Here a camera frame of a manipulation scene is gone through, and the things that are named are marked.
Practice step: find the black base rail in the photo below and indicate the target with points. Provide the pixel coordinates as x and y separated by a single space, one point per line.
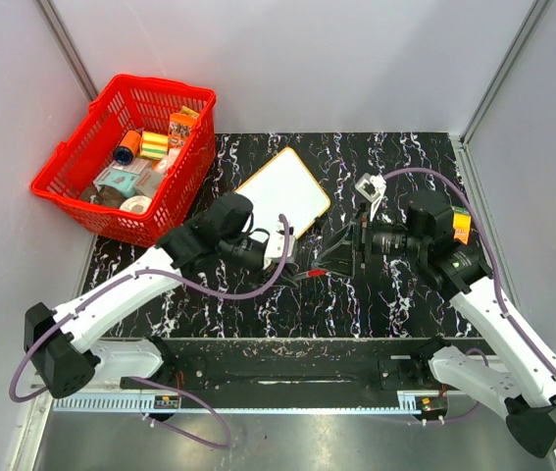
284 373

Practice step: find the red plastic basket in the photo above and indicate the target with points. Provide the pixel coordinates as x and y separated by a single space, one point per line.
129 103

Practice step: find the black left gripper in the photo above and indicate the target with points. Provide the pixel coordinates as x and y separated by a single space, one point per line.
290 281

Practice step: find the orange sponge pack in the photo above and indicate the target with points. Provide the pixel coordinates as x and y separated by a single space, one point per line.
462 222

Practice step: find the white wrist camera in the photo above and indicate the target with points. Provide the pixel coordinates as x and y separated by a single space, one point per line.
373 189
278 244

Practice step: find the brown cardboard box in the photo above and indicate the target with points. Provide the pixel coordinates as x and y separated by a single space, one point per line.
148 183

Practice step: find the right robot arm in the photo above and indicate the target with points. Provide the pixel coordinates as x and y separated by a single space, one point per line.
524 396

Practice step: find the yellow framed whiteboard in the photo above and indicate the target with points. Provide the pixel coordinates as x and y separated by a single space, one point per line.
285 185

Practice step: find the orange blue cylinder can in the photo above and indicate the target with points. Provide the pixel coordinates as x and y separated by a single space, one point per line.
128 148

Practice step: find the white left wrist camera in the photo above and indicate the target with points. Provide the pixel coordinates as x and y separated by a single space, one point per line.
278 244

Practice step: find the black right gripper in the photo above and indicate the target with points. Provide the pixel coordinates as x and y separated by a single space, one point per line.
362 218

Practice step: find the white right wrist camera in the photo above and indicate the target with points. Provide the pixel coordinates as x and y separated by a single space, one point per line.
373 189

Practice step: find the pink white small box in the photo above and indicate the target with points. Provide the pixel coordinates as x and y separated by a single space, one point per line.
162 166

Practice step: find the teal white box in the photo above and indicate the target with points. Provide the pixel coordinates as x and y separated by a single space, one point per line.
122 181

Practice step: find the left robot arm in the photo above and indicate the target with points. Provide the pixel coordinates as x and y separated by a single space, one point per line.
64 344

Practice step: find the orange snack packet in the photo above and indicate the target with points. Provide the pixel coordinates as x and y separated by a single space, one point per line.
181 124

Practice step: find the yellow green sponge stack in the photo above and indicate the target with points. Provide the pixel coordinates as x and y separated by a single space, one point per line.
154 146

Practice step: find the white tape roll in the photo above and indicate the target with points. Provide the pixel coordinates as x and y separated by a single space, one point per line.
138 204

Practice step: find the red capped white marker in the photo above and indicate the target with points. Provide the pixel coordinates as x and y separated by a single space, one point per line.
313 273

